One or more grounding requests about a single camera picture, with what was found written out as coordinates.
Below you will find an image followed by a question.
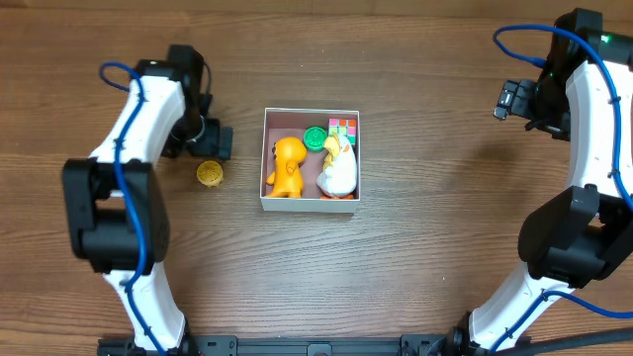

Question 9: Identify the orange dinosaur toy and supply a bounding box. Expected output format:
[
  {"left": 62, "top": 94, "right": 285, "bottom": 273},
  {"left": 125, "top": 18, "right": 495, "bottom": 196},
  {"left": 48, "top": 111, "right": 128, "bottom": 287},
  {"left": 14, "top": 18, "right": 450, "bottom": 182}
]
[{"left": 266, "top": 136, "right": 308, "bottom": 199}]

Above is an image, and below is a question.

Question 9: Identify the white and yellow duck toy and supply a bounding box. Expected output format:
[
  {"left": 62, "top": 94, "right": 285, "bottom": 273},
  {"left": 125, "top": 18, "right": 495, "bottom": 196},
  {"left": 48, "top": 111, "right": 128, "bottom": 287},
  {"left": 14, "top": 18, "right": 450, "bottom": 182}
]
[{"left": 316, "top": 133, "right": 358, "bottom": 200}]

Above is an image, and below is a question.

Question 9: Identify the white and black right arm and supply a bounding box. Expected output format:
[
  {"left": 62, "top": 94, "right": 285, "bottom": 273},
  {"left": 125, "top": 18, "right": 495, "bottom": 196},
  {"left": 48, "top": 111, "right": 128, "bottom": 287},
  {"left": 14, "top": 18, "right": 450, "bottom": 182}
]
[{"left": 429, "top": 8, "right": 632, "bottom": 355}]

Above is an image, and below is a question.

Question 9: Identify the white box pink inside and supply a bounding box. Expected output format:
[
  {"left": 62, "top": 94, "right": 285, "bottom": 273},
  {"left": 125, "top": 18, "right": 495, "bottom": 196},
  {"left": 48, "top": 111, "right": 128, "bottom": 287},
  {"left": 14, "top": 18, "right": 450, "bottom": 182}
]
[{"left": 259, "top": 108, "right": 361, "bottom": 214}]

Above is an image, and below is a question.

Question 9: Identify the thick black cable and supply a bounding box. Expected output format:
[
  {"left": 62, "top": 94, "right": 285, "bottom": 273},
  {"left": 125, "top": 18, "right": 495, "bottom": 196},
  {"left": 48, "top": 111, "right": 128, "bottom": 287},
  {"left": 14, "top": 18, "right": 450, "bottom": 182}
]
[{"left": 503, "top": 327, "right": 633, "bottom": 356}]

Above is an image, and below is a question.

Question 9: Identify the green round cap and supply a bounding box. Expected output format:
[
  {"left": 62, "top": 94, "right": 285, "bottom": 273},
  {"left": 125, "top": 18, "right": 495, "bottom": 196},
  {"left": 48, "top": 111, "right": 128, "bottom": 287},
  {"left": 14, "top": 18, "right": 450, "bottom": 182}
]
[{"left": 304, "top": 127, "right": 328, "bottom": 152}]

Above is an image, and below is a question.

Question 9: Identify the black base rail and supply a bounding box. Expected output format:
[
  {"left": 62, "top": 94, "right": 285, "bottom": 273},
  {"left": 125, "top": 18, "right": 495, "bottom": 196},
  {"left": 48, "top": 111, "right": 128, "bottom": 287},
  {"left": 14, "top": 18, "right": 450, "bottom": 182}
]
[{"left": 96, "top": 325, "right": 533, "bottom": 356}]

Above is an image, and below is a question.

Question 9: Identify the colourful puzzle cube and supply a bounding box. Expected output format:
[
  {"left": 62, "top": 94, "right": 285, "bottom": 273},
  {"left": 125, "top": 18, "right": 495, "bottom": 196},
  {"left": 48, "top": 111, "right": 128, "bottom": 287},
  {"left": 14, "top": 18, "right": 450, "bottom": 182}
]
[{"left": 327, "top": 119, "right": 358, "bottom": 146}]

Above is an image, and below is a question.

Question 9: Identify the yellow round cap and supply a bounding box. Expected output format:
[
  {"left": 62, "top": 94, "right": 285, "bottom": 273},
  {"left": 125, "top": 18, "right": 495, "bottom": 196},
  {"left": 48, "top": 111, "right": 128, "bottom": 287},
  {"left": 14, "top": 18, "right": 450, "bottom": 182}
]
[{"left": 196, "top": 160, "right": 224, "bottom": 187}]

